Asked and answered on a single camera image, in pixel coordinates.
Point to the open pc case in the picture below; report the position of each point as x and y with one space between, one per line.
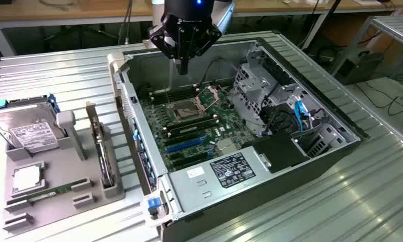
289 189

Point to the black plastic shroud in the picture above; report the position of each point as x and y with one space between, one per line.
278 151

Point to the wooden desk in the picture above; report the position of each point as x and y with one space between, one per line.
87 11

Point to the hard disk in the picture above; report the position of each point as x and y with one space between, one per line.
30 131

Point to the blue card retainer clip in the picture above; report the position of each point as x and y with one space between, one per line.
136 137
148 165
152 176

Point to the metal socket cover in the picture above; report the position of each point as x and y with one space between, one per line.
207 97

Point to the green gpu card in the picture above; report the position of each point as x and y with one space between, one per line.
100 151

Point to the metal disk bay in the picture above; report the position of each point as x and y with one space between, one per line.
326 141

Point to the green motherboard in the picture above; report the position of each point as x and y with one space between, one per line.
219 118

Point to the cpu socket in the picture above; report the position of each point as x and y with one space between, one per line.
185 111

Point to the grey parts rack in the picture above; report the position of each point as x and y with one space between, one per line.
60 181

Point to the installed ram stick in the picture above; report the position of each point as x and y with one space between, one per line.
189 129

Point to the blue case latch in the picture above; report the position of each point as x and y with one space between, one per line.
153 203

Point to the black ram slot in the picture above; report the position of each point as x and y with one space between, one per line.
188 120
189 124
173 95
175 99

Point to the blue expansion slot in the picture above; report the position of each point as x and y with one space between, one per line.
185 146

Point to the thin locking lever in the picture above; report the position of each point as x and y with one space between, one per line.
168 97

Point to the metal slat side table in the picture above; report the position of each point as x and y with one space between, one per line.
390 27

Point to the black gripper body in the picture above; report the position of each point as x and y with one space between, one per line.
188 15

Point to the black expansion slot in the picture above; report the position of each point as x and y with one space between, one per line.
191 162
188 156
183 140

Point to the silver cpu chip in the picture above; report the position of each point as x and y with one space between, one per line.
27 177

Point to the black box on floor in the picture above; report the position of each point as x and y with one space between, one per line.
362 68

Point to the grey power supply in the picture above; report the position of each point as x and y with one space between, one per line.
201 191

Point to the silver drive cage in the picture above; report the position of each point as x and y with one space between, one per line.
256 83

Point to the silver chipset heatsink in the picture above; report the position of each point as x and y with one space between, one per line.
227 146

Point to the green ram stick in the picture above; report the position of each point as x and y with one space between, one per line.
47 193

